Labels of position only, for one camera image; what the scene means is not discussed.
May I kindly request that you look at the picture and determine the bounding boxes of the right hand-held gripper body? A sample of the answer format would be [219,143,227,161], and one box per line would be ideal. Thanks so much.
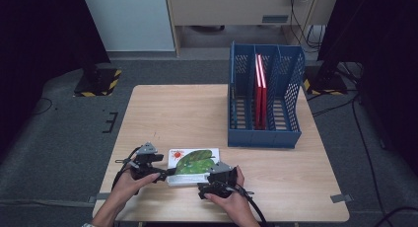
[207,161,239,199]

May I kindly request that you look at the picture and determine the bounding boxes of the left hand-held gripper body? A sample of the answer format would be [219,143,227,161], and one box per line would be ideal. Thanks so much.
[129,141,165,181]

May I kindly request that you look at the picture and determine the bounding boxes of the white book with green leaf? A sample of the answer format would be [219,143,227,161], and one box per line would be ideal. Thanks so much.
[167,147,221,188]

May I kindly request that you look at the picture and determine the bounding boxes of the blue plastic file rack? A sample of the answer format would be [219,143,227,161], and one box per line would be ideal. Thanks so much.
[227,40,306,149]

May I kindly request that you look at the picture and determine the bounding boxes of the dark blue picture book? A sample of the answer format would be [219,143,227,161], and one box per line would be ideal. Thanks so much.
[230,83,239,131]

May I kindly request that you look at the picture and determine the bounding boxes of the person's right hand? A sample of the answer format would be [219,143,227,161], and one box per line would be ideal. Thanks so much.
[203,166,254,218]

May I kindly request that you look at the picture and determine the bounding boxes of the person's left hand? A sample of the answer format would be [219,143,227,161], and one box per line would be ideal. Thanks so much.
[112,169,161,203]

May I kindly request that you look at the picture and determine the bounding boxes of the black tape floor mark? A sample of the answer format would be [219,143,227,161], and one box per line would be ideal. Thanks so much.
[102,112,119,134]

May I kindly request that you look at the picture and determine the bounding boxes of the grey tape piece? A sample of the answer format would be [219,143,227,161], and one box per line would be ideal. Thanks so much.
[88,192,111,203]
[329,193,354,204]

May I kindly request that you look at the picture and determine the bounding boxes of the black stand with striped base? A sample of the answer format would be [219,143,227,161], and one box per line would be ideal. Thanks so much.
[302,60,349,97]
[73,55,122,98]

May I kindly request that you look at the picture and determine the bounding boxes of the white cabinet panel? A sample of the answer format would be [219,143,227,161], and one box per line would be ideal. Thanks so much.
[81,0,175,52]

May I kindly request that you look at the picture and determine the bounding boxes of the black curtain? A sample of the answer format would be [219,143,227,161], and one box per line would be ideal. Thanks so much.
[0,0,111,156]
[316,0,418,176]

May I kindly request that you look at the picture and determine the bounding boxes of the beige wooden desk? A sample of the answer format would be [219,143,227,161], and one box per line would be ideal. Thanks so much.
[164,0,339,58]

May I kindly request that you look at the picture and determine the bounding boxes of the grey label on desk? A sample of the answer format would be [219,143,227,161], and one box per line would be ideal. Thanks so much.
[261,14,290,25]

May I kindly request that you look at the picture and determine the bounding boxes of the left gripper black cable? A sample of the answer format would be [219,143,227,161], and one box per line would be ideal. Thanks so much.
[111,147,141,192]

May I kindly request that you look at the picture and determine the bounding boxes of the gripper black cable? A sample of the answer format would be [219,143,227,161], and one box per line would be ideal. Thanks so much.
[226,184,269,227]
[111,147,141,192]

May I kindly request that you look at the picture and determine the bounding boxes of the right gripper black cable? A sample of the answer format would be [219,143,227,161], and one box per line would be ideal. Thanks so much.
[226,184,269,227]

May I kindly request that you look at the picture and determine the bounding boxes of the thin black floor cable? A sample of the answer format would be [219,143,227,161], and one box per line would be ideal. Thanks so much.
[31,97,53,116]

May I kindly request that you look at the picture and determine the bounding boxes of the short black floor cable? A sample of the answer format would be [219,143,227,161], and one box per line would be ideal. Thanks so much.
[312,98,357,117]

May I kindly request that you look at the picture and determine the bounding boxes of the long black floor cable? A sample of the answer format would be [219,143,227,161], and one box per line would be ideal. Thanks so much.
[351,97,386,227]

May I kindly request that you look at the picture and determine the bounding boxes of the hanging black cables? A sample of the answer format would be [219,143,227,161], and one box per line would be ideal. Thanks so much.
[288,0,327,53]

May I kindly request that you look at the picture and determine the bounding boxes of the curved black floor cable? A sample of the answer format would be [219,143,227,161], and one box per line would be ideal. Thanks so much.
[374,205,418,227]

